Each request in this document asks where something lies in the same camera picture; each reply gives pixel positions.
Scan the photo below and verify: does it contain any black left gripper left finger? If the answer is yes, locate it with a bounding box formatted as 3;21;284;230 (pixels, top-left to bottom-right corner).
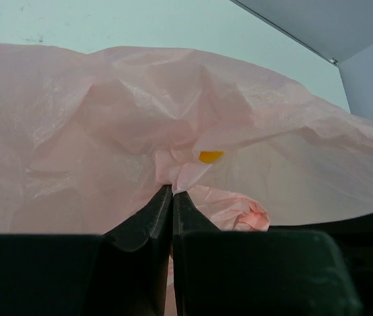
0;186;172;315

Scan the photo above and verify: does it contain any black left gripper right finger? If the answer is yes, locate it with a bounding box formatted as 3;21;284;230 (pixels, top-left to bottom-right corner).
173;192;362;315

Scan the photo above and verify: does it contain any pink plastic bag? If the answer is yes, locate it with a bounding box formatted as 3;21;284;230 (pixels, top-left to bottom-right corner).
0;43;373;315

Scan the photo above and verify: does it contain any yellow fake fruit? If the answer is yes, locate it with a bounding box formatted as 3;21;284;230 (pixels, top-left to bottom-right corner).
199;151;224;164

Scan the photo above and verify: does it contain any aluminium table frame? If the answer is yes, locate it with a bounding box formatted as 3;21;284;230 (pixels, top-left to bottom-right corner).
230;0;340;65

